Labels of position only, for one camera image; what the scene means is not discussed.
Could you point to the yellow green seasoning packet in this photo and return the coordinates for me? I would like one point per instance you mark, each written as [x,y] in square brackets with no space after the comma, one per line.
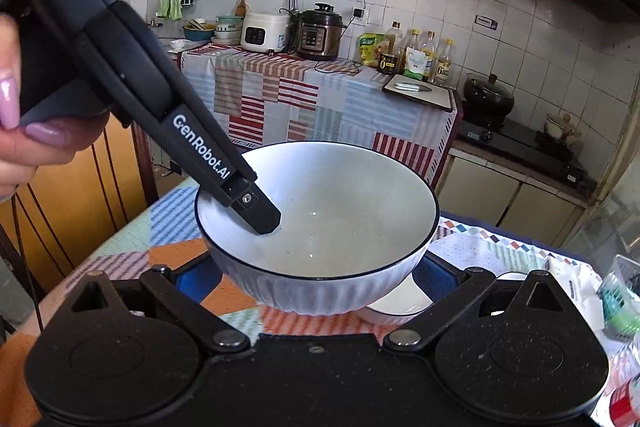
[371,49]

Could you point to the white ribbed bowl dark rim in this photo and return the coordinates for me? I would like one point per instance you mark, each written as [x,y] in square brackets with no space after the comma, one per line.
[340,207]
[400,304]

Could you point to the striped patchwork counter cloth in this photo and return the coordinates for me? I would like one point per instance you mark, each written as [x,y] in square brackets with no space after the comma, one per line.
[325,102]

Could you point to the black lidded wok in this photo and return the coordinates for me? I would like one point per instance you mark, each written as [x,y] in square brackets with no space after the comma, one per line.
[487,99]

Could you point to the wall sticker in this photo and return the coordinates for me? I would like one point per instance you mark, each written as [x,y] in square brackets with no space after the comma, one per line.
[486,22]

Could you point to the person's left hand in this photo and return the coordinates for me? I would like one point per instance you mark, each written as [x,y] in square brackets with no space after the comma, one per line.
[30,152]

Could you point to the white salt bag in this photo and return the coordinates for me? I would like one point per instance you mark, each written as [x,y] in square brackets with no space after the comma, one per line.
[414,64]

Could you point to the dark cutting board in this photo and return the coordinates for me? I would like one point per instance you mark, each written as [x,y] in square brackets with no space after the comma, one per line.
[435,99]

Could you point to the dark soy sauce bottle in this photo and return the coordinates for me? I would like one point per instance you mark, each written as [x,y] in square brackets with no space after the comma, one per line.
[390,57]

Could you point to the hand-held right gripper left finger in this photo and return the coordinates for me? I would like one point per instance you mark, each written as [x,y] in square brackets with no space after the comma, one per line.
[197,279]

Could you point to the wooden chair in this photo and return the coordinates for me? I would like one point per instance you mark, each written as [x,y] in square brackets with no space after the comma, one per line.
[75,192]

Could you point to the green cloth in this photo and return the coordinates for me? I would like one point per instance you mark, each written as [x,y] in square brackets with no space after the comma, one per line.
[175,7]

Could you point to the white rice cooker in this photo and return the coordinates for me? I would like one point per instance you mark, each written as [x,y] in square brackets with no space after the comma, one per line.
[265,32]

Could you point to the white kitchen knife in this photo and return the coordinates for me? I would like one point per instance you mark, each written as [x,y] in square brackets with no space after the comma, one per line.
[412,87]

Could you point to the red label water bottle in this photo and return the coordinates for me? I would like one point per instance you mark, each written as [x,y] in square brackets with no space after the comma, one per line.
[627,402]

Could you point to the checked patchwork tablecloth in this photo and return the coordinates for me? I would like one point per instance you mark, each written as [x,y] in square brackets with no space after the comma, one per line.
[150,227]

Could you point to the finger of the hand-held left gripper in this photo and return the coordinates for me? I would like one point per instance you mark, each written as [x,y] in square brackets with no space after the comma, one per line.
[257,212]

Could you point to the black silver pressure cooker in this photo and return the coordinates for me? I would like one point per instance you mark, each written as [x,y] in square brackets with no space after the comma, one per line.
[320,34]

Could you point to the white tissue pack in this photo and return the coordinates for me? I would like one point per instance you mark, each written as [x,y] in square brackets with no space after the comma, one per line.
[575,292]

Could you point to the clear plastic basket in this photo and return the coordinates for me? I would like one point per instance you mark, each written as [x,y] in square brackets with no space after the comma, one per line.
[622,297]

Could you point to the stack of pale bowls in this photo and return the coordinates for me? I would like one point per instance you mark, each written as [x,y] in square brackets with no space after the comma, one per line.
[229,32]

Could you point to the cream base cabinet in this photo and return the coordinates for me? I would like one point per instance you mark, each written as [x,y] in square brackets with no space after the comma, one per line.
[500,202]

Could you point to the blue basin with chopsticks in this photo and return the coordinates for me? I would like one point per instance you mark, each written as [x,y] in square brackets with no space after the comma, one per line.
[199,32]

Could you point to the yellow oil bottle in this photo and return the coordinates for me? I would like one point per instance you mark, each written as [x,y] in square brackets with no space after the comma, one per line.
[413,38]
[428,52]

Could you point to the white wall socket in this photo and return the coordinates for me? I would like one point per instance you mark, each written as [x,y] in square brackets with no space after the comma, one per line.
[360,15]

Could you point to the black gas stove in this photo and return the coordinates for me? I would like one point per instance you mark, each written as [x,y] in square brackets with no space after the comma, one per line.
[525,152]

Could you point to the yellow cap vinegar bottle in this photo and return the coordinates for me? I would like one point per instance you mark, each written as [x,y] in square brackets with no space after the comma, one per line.
[444,67]

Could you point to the metal faucet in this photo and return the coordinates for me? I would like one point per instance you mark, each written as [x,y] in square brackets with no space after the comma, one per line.
[156,24]

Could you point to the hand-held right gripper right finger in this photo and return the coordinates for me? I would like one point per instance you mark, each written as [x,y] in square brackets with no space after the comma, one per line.
[440,279]

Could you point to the small cream pot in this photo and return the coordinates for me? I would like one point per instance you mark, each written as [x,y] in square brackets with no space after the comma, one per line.
[562,129]

